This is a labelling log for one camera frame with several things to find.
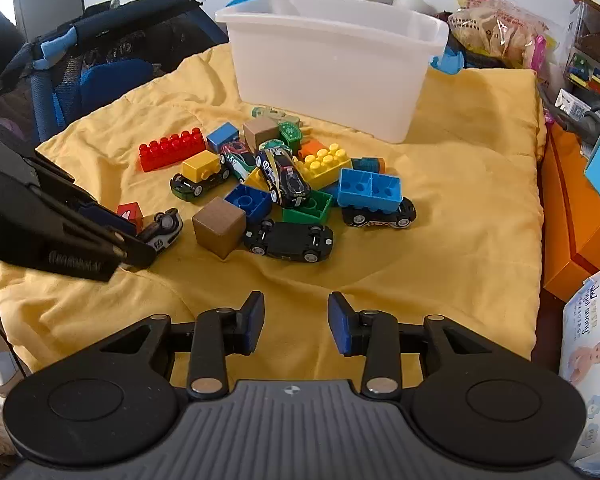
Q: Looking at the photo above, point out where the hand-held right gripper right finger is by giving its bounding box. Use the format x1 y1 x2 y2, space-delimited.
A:
327 291 496 402

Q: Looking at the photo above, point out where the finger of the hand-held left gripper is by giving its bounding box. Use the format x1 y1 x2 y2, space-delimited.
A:
27 156 138 236
80 220 157 270

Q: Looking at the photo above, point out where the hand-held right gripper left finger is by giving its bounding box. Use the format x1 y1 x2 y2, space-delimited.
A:
100 291 266 402

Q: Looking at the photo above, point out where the red printed cube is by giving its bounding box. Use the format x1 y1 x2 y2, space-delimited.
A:
116 202 145 233

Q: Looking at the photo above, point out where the silver toy car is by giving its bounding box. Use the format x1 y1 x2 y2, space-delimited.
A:
135 208 184 251

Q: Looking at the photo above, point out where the green black toy car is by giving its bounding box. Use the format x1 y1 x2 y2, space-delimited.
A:
169 167 231 202

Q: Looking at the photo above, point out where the brown wooden cube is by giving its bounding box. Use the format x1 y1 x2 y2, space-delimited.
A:
191 196 247 260
242 116 281 152

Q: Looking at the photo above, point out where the long red toy brick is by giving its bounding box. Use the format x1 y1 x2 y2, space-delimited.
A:
138 129 207 174

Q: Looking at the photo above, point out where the hollow blue toy brick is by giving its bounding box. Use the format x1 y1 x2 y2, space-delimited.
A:
223 182 273 226

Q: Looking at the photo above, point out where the green toy brick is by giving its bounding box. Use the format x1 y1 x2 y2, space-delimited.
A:
281 190 334 225

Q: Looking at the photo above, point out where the pink and teal toy car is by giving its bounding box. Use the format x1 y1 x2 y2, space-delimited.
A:
219 141 258 183

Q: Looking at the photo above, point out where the large blue toy brick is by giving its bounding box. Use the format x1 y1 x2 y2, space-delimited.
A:
336 167 403 216

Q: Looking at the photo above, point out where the small blue toy block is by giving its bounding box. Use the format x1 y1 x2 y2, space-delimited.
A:
206 122 241 154

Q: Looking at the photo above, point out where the black toy race car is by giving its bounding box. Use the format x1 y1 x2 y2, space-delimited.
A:
255 147 312 208

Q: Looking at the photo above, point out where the large yellow toy brick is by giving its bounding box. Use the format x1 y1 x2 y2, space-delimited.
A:
292 142 353 186

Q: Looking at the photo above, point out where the teal orange toy cylinder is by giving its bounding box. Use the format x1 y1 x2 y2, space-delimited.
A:
352 156 385 176

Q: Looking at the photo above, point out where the white plastic bin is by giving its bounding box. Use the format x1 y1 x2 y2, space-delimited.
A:
215 0 466 144

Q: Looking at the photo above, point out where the dark blue fabric bag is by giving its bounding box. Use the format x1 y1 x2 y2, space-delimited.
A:
0 0 231 143

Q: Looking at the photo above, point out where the yellow blanket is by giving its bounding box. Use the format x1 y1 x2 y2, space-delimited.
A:
0 42 548 391

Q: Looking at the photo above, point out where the green printed toy block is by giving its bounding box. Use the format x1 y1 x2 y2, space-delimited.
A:
279 122 303 153

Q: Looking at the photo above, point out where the pale green toy car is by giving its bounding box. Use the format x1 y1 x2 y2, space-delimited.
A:
251 106 301 126

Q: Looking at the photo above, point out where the orange box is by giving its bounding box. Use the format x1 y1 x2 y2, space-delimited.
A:
537 122 600 303

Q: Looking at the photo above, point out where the baby wipes pack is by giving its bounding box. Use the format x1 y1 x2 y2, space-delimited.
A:
559 265 600 476

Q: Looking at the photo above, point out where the small white box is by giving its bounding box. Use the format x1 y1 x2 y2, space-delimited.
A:
555 89 593 121

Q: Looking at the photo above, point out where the pink plastic packet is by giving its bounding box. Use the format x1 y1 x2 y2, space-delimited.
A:
532 35 549 86

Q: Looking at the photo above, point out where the clear snack bag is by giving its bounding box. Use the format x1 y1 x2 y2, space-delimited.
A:
447 0 566 68

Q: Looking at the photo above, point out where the clear toy container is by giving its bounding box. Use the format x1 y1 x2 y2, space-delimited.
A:
562 2 600 101

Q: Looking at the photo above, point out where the grey cable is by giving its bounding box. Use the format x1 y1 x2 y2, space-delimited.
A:
537 82 600 143

